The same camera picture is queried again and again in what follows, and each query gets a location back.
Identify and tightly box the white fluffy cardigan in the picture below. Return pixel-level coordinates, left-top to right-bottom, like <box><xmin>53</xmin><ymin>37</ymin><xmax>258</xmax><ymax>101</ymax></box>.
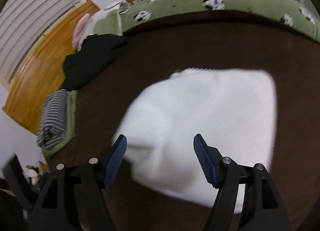
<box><xmin>117</xmin><ymin>68</ymin><xmax>277</xmax><ymax>208</ymax></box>

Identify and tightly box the grey striped folded garment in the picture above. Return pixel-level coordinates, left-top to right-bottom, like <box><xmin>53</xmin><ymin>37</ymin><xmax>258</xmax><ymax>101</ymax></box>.
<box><xmin>37</xmin><ymin>89</ymin><xmax>68</xmax><ymax>150</ymax></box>

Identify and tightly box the green folded garment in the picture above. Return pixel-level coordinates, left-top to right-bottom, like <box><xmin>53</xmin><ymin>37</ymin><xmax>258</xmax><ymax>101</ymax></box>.
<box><xmin>40</xmin><ymin>91</ymin><xmax>78</xmax><ymax>158</ymax></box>

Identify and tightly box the brown bed blanket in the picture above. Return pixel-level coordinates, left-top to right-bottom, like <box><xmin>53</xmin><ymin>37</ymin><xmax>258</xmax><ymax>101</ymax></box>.
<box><xmin>48</xmin><ymin>11</ymin><xmax>319</xmax><ymax>230</ymax></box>

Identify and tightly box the wooden headboard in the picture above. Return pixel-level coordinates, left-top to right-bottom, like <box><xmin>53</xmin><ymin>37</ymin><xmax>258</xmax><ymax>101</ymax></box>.
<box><xmin>2</xmin><ymin>0</ymin><xmax>100</xmax><ymax>134</ymax></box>

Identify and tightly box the black folded garment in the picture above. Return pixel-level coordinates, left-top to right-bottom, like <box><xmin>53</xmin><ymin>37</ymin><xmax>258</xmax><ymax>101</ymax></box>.
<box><xmin>61</xmin><ymin>34</ymin><xmax>127</xmax><ymax>91</ymax></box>

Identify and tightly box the white green patterned pillow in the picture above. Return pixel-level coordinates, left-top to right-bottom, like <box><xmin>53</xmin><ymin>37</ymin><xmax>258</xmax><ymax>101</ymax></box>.
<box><xmin>75</xmin><ymin>0</ymin><xmax>131</xmax><ymax>51</ymax></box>

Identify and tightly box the pink pillow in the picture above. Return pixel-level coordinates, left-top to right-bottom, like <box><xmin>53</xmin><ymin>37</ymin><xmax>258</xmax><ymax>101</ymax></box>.
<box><xmin>72</xmin><ymin>14</ymin><xmax>90</xmax><ymax>50</ymax></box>

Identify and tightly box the window blind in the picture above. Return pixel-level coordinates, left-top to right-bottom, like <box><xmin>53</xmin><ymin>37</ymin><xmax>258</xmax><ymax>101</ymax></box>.
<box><xmin>1</xmin><ymin>0</ymin><xmax>80</xmax><ymax>82</ymax></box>

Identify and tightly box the green cow-print blanket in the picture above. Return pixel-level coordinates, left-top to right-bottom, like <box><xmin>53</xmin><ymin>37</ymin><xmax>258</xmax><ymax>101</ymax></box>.
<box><xmin>119</xmin><ymin>0</ymin><xmax>319</xmax><ymax>41</ymax></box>

